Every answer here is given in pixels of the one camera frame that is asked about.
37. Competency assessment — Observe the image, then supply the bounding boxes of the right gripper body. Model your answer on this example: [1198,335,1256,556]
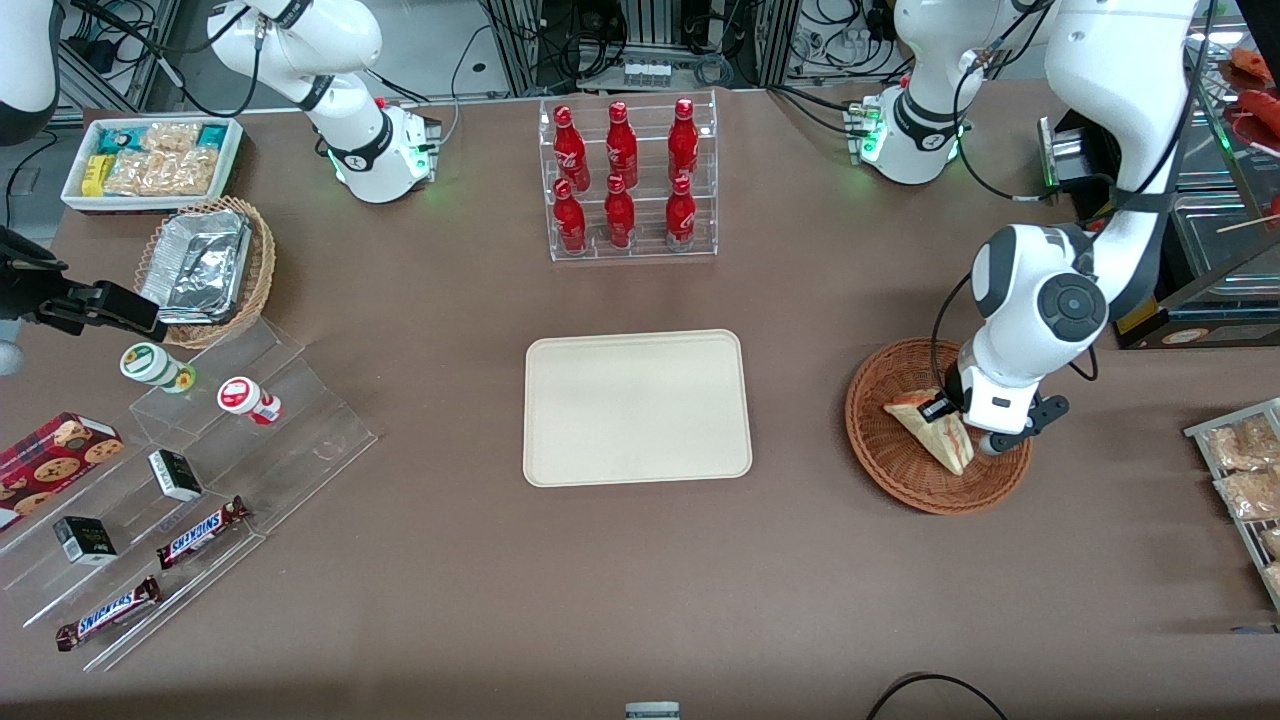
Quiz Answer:
[0,262,46,323]

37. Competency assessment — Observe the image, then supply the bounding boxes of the triangular sandwich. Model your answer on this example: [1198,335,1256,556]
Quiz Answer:
[882,387,977,478]

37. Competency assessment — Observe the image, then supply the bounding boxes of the brown round wicker basket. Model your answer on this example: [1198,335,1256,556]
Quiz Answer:
[844,337,1034,517]

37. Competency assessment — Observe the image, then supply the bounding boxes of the light wicker basket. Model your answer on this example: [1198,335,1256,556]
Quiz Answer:
[134,196,277,350]

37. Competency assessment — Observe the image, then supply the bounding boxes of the cream plastic serving tray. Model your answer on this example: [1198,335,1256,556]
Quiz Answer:
[523,329,754,490]

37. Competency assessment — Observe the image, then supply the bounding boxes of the green lidded yoghurt cup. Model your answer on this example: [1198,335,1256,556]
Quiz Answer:
[119,341,197,395]

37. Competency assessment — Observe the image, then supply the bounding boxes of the white rectangular snack bin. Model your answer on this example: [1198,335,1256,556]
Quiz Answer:
[61,117,245,214]

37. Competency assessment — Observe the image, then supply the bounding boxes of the silver foil packets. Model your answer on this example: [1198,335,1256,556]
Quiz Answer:
[139,209,253,327]

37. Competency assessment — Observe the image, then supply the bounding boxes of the black food warmer machine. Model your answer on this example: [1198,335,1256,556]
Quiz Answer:
[1038,110,1280,351]

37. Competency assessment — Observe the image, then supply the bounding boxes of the large clear cracker packet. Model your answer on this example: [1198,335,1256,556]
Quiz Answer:
[103,147,220,198]

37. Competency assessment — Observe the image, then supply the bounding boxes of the red lidded yoghurt cup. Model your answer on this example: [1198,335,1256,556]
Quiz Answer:
[217,376,284,427]

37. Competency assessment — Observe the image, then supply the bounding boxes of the red tartan cookie box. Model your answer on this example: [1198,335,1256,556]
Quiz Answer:
[0,411,127,533]

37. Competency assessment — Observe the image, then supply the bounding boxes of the small clear cracker packet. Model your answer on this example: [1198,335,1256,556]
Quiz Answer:
[140,121,205,154]

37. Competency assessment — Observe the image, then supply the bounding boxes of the small black carton box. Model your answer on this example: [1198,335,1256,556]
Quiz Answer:
[52,515,119,568]
[147,449,205,504]

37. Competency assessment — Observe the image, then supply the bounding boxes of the clear acrylic stepped rack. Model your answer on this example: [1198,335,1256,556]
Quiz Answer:
[0,318,380,674]

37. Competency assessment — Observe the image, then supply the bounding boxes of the Snickers chocolate bar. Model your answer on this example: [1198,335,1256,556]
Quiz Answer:
[55,576,164,653]
[156,496,252,572]

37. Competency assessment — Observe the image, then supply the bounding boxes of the stainless steel pan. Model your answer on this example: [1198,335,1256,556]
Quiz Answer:
[1175,125,1251,191]

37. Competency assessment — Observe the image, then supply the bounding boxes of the red cola bottle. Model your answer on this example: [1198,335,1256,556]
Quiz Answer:
[603,174,638,250]
[553,105,592,193]
[552,178,590,255]
[664,175,699,251]
[667,98,701,186]
[605,101,640,189]

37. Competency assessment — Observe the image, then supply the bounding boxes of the clear acrylic bottle rack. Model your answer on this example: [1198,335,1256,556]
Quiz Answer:
[537,89,720,264]

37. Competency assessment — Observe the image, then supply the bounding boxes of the black floor cable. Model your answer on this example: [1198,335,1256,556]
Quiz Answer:
[864,672,1011,720]

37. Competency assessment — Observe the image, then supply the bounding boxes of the aluminium frame stand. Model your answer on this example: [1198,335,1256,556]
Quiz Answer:
[485,0,801,93]

